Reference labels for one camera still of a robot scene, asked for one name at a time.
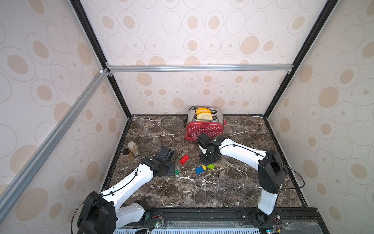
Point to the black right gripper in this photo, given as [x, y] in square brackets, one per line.
[207, 158]

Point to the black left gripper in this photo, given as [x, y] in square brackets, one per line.
[171, 170]

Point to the red lego brick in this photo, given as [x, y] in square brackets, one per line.
[184, 159]

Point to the lime green lego brick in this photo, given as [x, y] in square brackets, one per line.
[211, 166]

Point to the blue lego brick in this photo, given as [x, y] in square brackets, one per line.
[199, 170]

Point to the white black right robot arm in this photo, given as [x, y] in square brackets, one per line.
[271, 171]

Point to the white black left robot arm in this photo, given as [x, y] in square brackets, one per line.
[104, 213]

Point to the red polka dot toaster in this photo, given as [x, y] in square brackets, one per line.
[195, 127]

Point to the front yellow toast slice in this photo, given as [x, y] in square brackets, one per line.
[204, 116]

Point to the yellow toast slice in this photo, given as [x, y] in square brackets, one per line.
[203, 110]
[204, 116]

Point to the rear yellow toast slice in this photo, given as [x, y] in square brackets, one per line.
[203, 110]

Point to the glass jar with beige lid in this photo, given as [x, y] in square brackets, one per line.
[134, 148]

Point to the black round lid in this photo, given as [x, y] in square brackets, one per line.
[126, 152]

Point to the horizontal aluminium frame bar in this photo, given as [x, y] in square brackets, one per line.
[202, 68]

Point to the diagonal aluminium frame bar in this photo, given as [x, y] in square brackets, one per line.
[31, 168]

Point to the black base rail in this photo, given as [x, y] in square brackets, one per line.
[297, 220]

